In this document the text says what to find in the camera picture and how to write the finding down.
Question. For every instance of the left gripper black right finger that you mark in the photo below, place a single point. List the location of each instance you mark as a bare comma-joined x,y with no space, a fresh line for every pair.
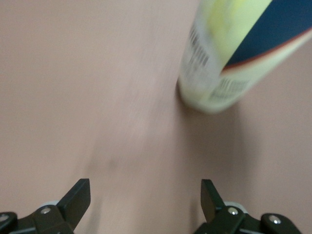
219,214

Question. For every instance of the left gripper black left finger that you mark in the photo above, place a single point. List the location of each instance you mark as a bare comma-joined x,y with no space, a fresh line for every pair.
68,209

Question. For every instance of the clear plastic tennis ball can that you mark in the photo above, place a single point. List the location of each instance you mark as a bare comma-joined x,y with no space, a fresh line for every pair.
200,73

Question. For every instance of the brown table cover sheet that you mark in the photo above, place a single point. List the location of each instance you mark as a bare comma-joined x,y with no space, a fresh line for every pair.
97,97

